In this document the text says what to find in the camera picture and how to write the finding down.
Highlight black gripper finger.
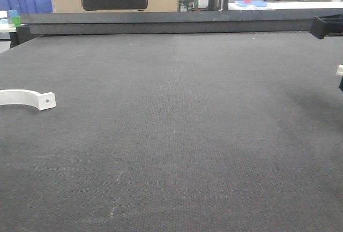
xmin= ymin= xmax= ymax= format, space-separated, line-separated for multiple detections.
xmin=310 ymin=14 xmax=342 ymax=39

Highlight white PVC pipe clamp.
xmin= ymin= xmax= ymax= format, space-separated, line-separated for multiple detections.
xmin=336 ymin=65 xmax=343 ymax=77

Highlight white pipe clamp on table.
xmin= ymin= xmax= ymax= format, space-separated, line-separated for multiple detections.
xmin=1 ymin=89 xmax=56 ymax=111

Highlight blue tray with red cube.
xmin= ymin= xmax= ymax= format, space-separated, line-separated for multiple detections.
xmin=234 ymin=0 xmax=268 ymax=8

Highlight green and blue blocks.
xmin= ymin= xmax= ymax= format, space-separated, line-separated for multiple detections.
xmin=8 ymin=10 xmax=21 ymax=27

